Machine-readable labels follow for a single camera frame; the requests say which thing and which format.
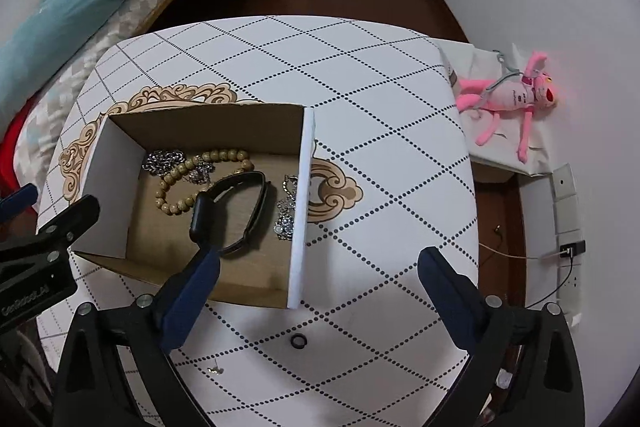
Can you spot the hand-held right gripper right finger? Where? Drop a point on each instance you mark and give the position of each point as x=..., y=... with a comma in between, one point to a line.
x=447, y=292

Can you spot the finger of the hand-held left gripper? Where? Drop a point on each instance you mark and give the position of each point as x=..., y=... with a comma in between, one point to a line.
x=17, y=200
x=67, y=222

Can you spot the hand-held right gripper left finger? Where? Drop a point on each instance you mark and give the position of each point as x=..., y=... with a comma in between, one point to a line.
x=192, y=292

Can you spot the cardboard box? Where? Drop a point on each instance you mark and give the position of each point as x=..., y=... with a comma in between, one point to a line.
x=250, y=267

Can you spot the red cloth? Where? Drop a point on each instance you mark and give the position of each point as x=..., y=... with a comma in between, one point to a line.
x=12, y=147

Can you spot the black smart band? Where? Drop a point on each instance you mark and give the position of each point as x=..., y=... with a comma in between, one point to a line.
x=200, y=217

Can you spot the small silver earring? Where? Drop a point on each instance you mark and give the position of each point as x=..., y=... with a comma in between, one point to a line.
x=215, y=370

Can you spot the black charger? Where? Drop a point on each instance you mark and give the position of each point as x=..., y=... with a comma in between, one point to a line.
x=572, y=249

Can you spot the pink plush toy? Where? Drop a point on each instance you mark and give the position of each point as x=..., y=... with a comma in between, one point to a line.
x=505, y=99

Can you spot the grey clothes hanger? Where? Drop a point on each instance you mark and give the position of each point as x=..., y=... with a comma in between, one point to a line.
x=501, y=81

